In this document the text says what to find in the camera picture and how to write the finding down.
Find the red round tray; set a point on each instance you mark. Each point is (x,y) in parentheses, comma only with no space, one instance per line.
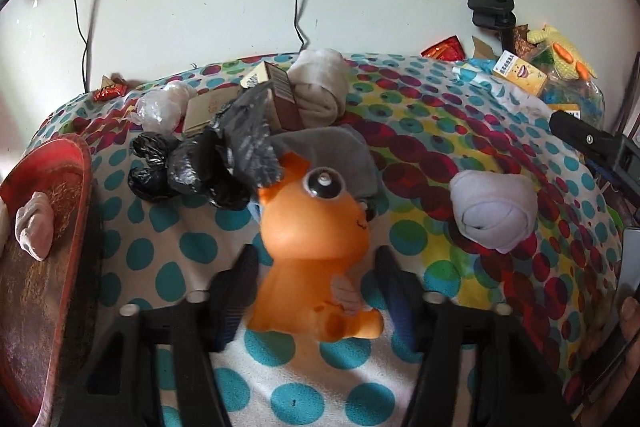
(45,332)

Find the orange rubber animal toy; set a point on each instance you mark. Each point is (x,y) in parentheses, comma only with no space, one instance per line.
(305,247)

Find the large white sock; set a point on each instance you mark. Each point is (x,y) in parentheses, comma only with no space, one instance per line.
(492,212)

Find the black plastic bag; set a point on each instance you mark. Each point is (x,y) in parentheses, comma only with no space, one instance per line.
(200,167)

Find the red candy wrapper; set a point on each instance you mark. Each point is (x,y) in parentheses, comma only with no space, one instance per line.
(107,91)

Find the brown cardboard box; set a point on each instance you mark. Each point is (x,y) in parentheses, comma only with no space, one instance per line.
(284,102)

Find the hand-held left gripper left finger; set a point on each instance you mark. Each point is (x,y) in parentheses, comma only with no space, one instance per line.
(234,307)

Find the beige rolled sock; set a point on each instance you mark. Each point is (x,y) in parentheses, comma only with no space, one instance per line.
(320,87)

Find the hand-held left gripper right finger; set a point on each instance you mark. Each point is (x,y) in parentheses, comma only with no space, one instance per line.
(397,307)

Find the person's right hand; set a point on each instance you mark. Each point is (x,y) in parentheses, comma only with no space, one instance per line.
(631,322)

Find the blue-grey sock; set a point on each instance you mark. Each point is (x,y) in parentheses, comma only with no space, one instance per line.
(335,152)

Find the clear bag of snacks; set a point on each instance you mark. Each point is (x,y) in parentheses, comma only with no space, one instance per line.
(575,94)

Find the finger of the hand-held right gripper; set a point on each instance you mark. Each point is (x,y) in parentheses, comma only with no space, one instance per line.
(590,139)

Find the white blue packet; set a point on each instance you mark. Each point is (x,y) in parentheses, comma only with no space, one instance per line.
(472,71)

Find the black clamp holder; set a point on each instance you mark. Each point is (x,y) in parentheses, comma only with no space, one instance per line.
(492,4)

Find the red foil packet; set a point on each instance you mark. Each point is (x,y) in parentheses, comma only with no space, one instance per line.
(445,49)

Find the small yellow box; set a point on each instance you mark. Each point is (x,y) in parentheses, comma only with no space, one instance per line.
(520,74)

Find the pale pink rolled sock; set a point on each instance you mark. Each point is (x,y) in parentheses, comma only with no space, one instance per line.
(35,227)

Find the polka dot cloth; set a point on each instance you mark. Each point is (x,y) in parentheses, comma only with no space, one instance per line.
(440,122)

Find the crumpled clear plastic bag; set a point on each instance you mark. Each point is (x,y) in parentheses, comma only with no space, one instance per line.
(160,107)

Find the brown cardboard scrap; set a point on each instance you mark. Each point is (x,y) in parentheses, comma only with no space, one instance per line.
(481,47)

